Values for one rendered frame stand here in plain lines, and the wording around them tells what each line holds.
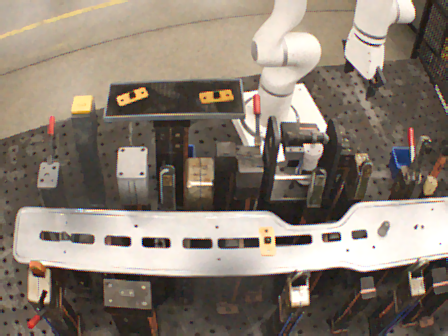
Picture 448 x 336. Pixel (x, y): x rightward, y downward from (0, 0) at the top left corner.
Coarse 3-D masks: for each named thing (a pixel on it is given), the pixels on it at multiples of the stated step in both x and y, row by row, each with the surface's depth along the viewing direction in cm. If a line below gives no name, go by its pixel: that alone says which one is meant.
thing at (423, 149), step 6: (420, 138) 131; (426, 138) 131; (420, 144) 132; (426, 144) 130; (420, 150) 133; (426, 150) 129; (414, 156) 136; (420, 156) 136; (414, 162) 137; (420, 162) 137; (414, 168) 137; (420, 168) 138; (414, 180) 142
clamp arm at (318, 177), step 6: (318, 168) 136; (312, 174) 137; (318, 174) 136; (324, 174) 136; (312, 180) 137; (318, 180) 136; (324, 180) 137; (312, 186) 138; (318, 186) 139; (312, 192) 140; (318, 192) 140; (312, 198) 141; (318, 198) 141
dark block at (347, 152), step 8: (344, 136) 141; (344, 144) 139; (352, 144) 140; (344, 152) 138; (352, 152) 138; (344, 160) 139; (352, 160) 140; (344, 168) 142; (336, 176) 146; (344, 176) 146; (336, 184) 149; (336, 192) 152; (328, 200) 155; (336, 200) 155; (320, 208) 159; (328, 208) 158; (320, 216) 161; (328, 216) 162
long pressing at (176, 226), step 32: (32, 224) 130; (64, 224) 131; (96, 224) 133; (128, 224) 134; (160, 224) 135; (192, 224) 135; (224, 224) 136; (256, 224) 137; (288, 224) 137; (320, 224) 137; (352, 224) 138; (32, 256) 124; (64, 256) 125; (96, 256) 127; (128, 256) 128; (160, 256) 129; (192, 256) 130; (224, 256) 130; (256, 256) 131; (288, 256) 131; (320, 256) 131; (352, 256) 132; (384, 256) 132; (416, 256) 132
